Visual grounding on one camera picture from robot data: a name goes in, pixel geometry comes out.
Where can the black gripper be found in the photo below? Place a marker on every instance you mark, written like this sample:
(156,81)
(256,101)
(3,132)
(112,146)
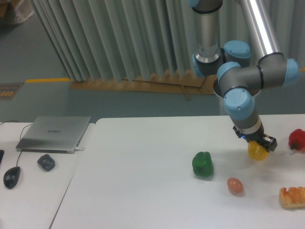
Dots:
(269,143)

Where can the yellow bell pepper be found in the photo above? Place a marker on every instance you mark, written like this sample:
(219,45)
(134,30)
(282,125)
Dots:
(256,151)

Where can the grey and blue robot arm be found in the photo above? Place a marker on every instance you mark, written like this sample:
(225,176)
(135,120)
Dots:
(240,107)

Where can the red bell pepper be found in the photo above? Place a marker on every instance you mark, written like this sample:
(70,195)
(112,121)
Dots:
(297,139)

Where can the green bell pepper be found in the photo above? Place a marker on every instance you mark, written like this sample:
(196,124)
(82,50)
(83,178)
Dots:
(202,164)

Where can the brown egg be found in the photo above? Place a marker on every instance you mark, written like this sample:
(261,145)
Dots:
(235,185)

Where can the glazed pastry bread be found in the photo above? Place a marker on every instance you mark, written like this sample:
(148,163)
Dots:
(292,198)

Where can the flat brown cardboard sheet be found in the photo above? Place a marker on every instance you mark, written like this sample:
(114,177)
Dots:
(187,84)

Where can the pale green pleated curtain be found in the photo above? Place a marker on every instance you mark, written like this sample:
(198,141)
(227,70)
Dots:
(128,38)

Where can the silver closed laptop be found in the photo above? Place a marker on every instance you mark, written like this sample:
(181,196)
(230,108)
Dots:
(54,134)

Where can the dark grey small controller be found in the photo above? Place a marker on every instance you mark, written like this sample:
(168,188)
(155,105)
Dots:
(46,162)

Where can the black computer mouse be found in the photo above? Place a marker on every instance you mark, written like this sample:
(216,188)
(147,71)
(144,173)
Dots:
(11,177)

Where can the black keyboard edge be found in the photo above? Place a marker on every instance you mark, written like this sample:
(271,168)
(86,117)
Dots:
(1,155)

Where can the cardboard box in plastic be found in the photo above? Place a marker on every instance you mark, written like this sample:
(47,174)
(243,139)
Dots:
(15,11)

